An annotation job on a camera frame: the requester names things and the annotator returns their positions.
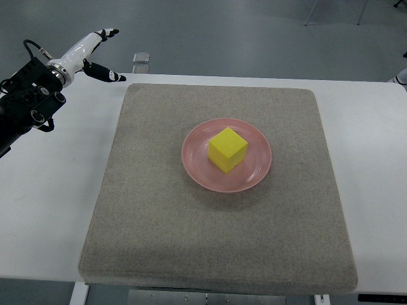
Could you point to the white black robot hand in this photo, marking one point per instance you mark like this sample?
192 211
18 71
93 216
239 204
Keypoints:
76 60

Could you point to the yellow foam block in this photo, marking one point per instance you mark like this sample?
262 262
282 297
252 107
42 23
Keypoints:
227 150

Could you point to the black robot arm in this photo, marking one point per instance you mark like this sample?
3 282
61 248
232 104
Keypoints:
30 98

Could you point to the metal floor plate near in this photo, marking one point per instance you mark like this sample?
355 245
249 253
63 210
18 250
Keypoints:
140 69

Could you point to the metal floor plate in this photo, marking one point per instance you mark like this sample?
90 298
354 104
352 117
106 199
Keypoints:
140 69
141 58

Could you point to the metal floor plate far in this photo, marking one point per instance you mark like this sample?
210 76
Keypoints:
141 58

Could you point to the pink plate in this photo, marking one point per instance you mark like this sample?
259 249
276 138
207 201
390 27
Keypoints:
204 172

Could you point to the beige felt mat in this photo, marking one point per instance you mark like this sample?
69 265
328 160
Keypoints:
153 226

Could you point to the white table leg left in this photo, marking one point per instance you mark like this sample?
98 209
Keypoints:
79 294

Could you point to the white table leg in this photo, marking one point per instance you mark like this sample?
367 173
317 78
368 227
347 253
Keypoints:
322 300
79 294

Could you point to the chair legs background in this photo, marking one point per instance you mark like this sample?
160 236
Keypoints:
335 12

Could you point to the white table leg right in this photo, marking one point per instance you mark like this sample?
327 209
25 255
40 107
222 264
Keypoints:
322 300

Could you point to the metal table base plate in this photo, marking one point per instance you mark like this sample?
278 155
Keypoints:
172 297

